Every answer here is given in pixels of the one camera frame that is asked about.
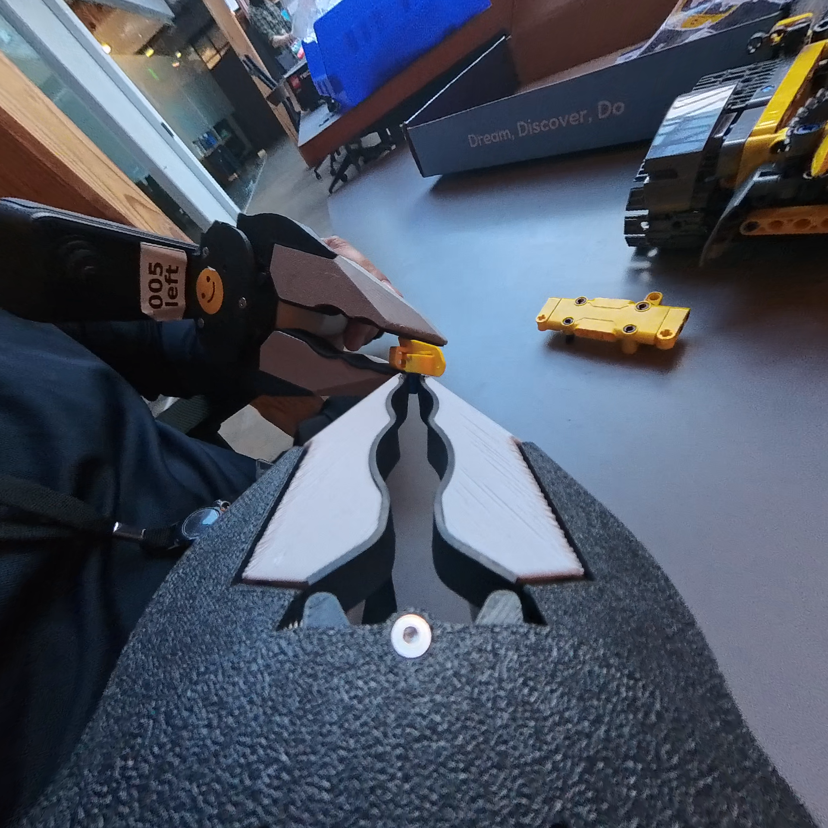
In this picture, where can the yellow toy plate with holes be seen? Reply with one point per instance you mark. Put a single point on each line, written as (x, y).
(615, 321)

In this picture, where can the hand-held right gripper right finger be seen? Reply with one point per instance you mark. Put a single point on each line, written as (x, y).
(511, 518)

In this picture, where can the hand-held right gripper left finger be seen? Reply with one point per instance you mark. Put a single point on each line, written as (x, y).
(317, 518)

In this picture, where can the wooden table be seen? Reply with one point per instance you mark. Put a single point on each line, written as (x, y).
(388, 104)

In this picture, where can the wooden post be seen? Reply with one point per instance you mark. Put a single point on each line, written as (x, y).
(78, 155)

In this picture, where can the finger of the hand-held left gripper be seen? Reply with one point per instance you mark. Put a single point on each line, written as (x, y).
(324, 369)
(349, 291)

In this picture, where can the yellow toy connector block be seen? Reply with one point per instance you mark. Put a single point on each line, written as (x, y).
(418, 357)

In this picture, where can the blue plastic bin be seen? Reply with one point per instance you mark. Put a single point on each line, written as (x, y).
(388, 39)

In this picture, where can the printed booklet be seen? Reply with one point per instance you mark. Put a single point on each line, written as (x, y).
(712, 26)

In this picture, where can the person's dark blue jacket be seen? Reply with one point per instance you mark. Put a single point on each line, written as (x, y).
(78, 544)

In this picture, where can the person's left hand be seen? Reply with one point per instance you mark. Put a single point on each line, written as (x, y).
(287, 414)

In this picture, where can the grey desk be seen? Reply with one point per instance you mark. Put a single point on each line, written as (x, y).
(621, 466)

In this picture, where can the yellow grey toy bulldozer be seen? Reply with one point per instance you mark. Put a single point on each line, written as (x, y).
(744, 130)

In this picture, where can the navy box base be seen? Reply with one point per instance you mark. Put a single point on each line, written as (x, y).
(544, 130)

